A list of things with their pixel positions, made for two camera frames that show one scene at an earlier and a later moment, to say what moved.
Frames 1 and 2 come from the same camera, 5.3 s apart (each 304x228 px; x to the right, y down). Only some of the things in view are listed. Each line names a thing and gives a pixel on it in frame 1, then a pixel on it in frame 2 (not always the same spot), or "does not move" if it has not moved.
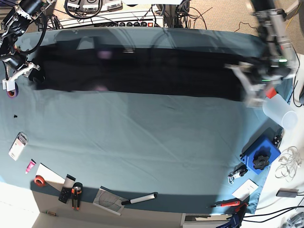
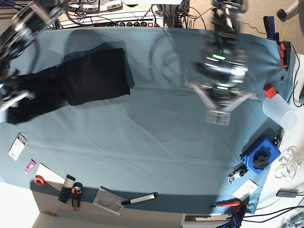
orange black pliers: (76, 191) does not move
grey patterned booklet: (109, 200) does not move
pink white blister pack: (18, 146) does not move
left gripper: (20, 67) → (10, 88)
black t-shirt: (193, 71) → (97, 73)
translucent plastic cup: (279, 109) does not move
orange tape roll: (39, 181) does not move
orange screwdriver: (229, 203) does not move
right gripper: (259, 78) → (223, 95)
